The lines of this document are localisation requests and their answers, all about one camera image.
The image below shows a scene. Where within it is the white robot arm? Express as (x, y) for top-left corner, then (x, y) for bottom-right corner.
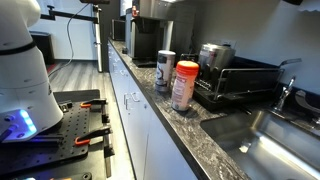
(0, 0), (63, 143)

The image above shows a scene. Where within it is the white cylindrical canister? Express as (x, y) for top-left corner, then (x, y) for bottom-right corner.
(155, 50), (176, 92)

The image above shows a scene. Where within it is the orange lid creamer bottle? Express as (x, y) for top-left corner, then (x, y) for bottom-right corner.
(171, 60), (199, 111)

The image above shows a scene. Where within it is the grey cabinet front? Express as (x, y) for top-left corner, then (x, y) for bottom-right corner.
(108, 42), (196, 180)

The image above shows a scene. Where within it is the orange black clamp rear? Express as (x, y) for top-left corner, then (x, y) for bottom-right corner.
(80, 99), (107, 108)

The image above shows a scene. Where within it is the orange black clamp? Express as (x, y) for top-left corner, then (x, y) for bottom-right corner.
(74, 125), (112, 146)
(80, 99), (107, 108)

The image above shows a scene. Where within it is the stainless steel pot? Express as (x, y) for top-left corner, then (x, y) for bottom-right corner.
(198, 43), (235, 80)

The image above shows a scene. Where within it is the black coffee machine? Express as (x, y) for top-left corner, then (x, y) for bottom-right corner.
(125, 0), (196, 68)

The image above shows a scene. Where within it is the black dish drying rack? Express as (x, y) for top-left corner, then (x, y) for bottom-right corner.
(179, 53), (286, 113)

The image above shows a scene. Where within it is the orange black clamp front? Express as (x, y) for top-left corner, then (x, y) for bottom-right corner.
(74, 125), (112, 146)

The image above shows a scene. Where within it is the stainless steel sink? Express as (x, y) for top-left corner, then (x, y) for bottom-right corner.
(200, 110), (320, 180)

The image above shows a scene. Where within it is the chrome sink faucet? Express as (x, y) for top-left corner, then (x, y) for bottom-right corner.
(273, 76), (296, 112)

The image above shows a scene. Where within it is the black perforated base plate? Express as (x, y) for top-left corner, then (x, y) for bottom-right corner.
(0, 103), (90, 176)

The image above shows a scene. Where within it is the black camera on mount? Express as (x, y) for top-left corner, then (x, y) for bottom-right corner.
(79, 0), (110, 5)

